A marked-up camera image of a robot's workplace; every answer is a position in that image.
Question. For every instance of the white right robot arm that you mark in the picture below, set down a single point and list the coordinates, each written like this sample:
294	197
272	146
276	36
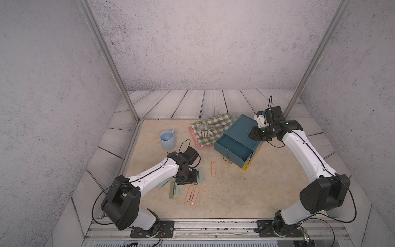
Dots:
327	189

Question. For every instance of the aluminium frame post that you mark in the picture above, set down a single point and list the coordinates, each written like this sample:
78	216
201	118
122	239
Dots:
93	26
325	40

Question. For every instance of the green striped ceramic cup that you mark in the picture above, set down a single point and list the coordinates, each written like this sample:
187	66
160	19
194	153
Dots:
204	130

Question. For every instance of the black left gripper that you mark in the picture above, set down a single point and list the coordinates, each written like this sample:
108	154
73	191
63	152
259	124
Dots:
194	180

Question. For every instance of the pink tray under cloth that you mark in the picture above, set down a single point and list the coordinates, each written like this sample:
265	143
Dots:
194	137

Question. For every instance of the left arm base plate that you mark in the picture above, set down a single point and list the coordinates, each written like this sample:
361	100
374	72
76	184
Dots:
162	228

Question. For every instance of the green checkered cloth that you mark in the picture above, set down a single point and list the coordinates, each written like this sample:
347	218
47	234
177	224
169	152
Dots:
219	124

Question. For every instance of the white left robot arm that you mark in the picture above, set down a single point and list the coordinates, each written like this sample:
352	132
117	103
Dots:
122	201

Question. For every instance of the light blue mug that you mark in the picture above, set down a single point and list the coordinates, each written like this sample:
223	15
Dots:
168	139

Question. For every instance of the teal pull-out drawer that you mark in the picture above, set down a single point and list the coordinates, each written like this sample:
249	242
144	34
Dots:
233	151

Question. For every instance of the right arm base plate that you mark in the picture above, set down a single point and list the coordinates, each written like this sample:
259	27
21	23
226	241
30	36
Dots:
271	228

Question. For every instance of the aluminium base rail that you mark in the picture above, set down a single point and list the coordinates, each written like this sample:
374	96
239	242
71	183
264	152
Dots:
223	233

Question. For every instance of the sage green folding knife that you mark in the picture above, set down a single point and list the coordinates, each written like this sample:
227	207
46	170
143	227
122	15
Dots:
173	188

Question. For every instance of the aluminium frame post left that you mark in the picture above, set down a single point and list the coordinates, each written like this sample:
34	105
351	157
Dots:
93	26

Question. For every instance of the mint green folding knife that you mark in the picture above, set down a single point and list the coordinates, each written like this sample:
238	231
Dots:
177	188
200	175
160	185

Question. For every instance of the teal drawer cabinet box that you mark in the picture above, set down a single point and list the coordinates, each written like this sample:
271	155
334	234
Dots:
240	131

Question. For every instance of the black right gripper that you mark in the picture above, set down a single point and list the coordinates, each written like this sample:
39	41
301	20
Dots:
254	135

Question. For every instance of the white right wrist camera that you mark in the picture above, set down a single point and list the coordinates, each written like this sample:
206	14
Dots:
260	118

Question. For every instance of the aluminium frame post right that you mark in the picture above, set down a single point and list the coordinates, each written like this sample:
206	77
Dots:
325	40

